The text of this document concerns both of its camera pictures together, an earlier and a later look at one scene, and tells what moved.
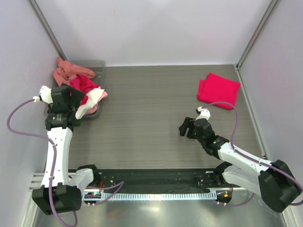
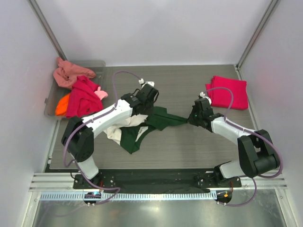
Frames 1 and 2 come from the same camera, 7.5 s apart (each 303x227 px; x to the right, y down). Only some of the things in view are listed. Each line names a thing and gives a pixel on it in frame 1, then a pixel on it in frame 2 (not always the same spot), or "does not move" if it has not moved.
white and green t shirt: (93, 96) → (128, 131)
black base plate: (152, 178) does not move
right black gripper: (183, 128) → (191, 120)
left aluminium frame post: (47, 29) does not move
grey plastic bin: (99, 67) does not move
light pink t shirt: (93, 110) → (101, 94)
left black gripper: (76, 97) → (147, 112)
